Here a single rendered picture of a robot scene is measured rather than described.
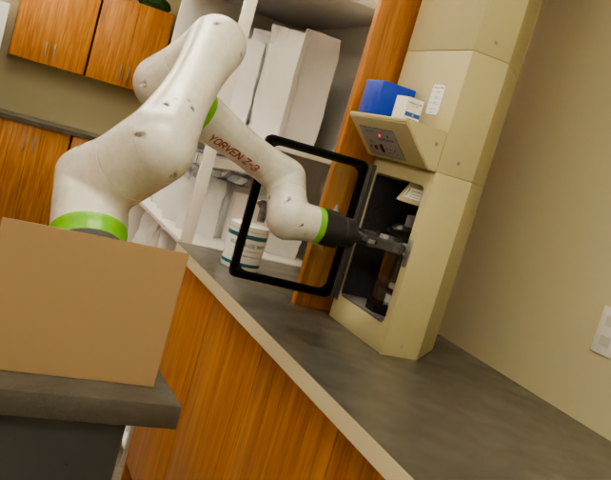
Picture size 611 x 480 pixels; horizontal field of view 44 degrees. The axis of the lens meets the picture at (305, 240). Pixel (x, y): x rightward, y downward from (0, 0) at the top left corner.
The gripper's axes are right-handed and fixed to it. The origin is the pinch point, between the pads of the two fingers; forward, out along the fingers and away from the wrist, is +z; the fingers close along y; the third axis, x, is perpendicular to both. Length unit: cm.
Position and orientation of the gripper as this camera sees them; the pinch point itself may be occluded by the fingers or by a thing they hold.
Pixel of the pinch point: (405, 247)
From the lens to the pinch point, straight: 203.1
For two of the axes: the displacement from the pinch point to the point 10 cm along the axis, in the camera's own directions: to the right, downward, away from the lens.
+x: -2.8, 9.5, 1.1
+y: -3.7, -2.2, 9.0
